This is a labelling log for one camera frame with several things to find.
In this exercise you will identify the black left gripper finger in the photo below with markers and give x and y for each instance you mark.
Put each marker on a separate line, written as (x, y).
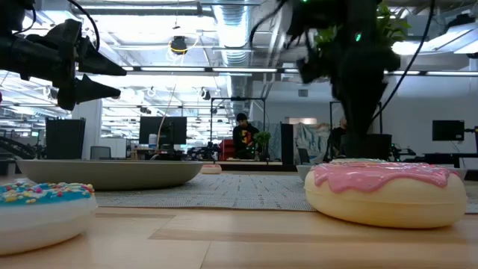
(93, 91)
(99, 61)

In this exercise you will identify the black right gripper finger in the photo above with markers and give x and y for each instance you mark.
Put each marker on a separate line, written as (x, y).
(369, 112)
(351, 112)

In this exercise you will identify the large pink glazed donut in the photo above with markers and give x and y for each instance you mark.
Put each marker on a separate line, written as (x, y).
(384, 201)

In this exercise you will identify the small blue sprinkled donut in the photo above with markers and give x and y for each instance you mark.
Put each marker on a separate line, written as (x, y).
(41, 220)

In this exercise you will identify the small red-pink donut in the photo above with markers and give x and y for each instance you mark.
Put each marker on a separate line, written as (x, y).
(211, 169)

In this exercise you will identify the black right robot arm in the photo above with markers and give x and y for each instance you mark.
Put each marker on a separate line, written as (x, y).
(358, 18)

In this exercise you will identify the black background robot arm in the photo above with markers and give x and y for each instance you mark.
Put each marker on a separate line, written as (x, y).
(15, 147)

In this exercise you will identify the person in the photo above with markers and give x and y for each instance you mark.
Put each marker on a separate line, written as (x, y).
(339, 136)
(244, 138)

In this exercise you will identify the grey-blue draped cloth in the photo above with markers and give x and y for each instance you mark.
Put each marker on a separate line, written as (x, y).
(313, 138)

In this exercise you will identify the green leafy plant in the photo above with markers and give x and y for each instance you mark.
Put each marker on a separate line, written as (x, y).
(392, 26)

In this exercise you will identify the grey office chair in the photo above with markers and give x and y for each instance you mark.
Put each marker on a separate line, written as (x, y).
(101, 153)

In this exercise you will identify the black partition panel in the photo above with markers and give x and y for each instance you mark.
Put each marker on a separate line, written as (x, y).
(287, 142)

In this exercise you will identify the long ceiling light strip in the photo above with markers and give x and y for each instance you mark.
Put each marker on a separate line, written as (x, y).
(172, 69)

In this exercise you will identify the small grey plate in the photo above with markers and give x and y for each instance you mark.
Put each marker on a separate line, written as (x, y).
(304, 172)

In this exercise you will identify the white bottle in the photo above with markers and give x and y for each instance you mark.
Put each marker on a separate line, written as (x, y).
(152, 141)

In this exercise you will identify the black computer monitor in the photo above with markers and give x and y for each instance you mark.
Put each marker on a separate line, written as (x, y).
(164, 130)

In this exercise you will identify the black ceiling spotlight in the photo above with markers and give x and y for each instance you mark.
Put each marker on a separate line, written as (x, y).
(178, 44)

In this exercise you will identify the large olive-grey plate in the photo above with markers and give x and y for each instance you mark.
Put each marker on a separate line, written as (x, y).
(112, 173)

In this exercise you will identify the black desk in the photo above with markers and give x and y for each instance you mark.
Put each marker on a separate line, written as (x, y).
(448, 155)

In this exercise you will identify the small potted green plant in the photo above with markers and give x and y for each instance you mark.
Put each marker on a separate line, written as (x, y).
(263, 138)

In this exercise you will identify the red box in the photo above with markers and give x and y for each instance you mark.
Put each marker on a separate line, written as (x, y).
(226, 149)

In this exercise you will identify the grey woven placemat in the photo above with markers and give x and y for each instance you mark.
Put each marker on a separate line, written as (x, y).
(224, 190)

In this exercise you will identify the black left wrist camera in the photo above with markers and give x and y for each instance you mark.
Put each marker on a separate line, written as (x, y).
(13, 13)

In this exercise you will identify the black wall monitor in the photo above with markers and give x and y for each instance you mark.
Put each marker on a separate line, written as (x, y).
(448, 130)

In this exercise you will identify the silver ventilation duct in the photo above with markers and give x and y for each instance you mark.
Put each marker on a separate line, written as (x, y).
(233, 22)

